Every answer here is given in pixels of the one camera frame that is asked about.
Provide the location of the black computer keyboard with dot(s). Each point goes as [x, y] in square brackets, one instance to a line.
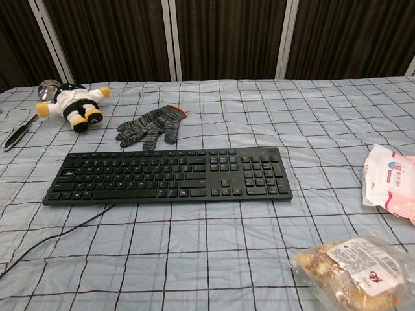
[168, 176]

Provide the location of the black white plush toy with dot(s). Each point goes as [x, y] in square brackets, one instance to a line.
[76, 102]

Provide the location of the dark folding screen with white frame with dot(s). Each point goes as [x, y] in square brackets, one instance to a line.
[223, 35]

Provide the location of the bread in clear plastic bag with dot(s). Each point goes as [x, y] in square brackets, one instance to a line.
[353, 272]

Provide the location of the grey knitted work glove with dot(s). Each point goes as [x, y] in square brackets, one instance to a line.
[152, 127]

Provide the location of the pink white wet wipes pack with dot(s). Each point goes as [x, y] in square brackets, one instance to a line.
[390, 181]

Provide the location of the blue checked tablecloth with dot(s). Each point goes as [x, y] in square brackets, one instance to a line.
[207, 246]

